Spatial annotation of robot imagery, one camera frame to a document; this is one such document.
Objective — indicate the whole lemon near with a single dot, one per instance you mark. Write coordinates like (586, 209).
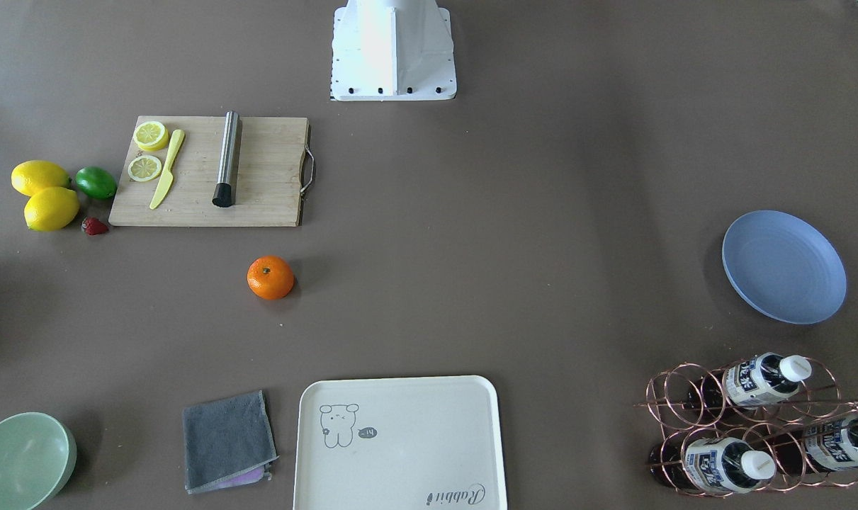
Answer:
(52, 208)

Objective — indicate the tea bottle top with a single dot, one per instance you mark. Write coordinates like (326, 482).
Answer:
(765, 379)

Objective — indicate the tea bottle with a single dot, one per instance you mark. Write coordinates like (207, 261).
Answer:
(831, 446)
(765, 379)
(712, 466)

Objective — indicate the red strawberry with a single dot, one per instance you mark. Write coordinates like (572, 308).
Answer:
(93, 226)

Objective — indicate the cream rabbit tray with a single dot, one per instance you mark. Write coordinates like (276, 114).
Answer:
(400, 443)

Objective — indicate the steel muddler black tip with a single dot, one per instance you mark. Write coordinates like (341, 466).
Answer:
(225, 193)

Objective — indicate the orange fruit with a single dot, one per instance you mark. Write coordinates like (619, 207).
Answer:
(270, 278)

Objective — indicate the whole lemon far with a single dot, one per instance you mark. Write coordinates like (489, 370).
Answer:
(31, 177)

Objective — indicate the green lime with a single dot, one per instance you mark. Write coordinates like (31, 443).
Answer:
(96, 183)

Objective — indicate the lemon half upper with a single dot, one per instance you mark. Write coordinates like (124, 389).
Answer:
(151, 136)

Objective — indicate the wooden cutting board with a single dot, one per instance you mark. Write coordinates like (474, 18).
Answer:
(268, 180)

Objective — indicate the grey cloth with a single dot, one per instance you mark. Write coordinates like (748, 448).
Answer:
(227, 443)

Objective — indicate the yellow plastic knife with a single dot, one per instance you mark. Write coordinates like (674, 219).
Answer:
(167, 177)

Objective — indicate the copper wire bottle rack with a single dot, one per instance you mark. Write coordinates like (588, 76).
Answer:
(767, 423)

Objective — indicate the whole lemon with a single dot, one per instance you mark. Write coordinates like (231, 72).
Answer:
(52, 208)
(31, 177)

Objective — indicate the green bowl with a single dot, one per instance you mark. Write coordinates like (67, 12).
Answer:
(37, 456)

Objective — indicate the lemon slice lower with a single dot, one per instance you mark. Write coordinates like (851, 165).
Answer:
(144, 168)

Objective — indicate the blue plate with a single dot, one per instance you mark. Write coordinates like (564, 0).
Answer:
(783, 267)

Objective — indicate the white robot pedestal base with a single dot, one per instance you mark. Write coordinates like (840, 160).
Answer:
(392, 51)

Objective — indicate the tea bottle bottom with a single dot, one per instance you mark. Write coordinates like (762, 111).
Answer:
(831, 446)
(712, 466)

